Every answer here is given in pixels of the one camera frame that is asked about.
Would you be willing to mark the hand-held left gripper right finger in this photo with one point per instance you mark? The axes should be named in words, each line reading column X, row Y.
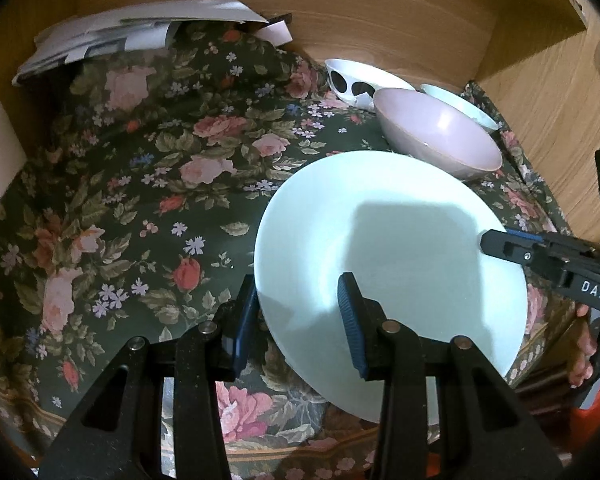
column 352, row 330

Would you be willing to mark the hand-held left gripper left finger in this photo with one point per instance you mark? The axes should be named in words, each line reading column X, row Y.
column 245, row 330

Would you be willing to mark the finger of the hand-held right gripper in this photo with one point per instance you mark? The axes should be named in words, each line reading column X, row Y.
column 515, row 252
column 555, row 241

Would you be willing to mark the light green plate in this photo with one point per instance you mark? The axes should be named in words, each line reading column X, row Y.
column 405, row 200

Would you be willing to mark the person's right hand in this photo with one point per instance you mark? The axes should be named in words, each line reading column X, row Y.
column 585, row 355

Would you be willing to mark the pink bowl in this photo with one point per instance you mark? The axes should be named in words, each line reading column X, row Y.
column 440, row 130

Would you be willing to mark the small light green bowl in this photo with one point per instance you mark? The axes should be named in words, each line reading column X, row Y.
column 460, row 102

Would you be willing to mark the dark floral tablecloth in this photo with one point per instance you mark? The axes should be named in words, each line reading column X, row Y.
column 145, row 200

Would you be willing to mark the person's orange clothing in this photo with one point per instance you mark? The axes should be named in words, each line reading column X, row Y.
column 587, row 425

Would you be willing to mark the white bowl with black spots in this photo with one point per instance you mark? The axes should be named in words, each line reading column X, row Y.
column 345, row 82

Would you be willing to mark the pile of white papers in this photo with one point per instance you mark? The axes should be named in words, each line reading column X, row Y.
column 130, row 25

